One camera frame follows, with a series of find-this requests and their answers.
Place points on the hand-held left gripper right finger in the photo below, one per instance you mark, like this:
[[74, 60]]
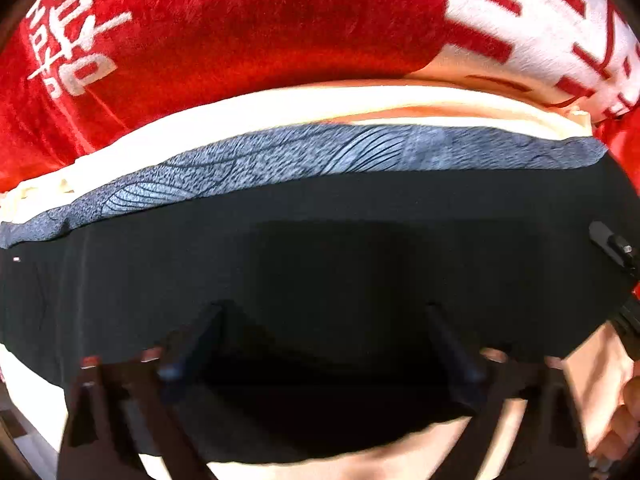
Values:
[[457, 360]]

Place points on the red printed blanket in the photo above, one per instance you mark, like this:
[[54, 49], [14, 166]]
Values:
[[250, 20]]

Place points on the cream seat cushion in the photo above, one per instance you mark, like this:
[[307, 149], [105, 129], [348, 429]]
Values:
[[300, 105]]

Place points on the person's right hand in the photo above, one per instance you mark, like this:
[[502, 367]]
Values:
[[625, 425]]

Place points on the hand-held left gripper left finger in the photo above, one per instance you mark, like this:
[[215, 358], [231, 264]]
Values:
[[192, 342]]

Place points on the black pants with patterned waistband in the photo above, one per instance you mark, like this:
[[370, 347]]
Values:
[[325, 235]]

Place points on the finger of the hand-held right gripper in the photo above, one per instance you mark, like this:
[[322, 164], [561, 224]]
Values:
[[612, 242], [631, 325]]

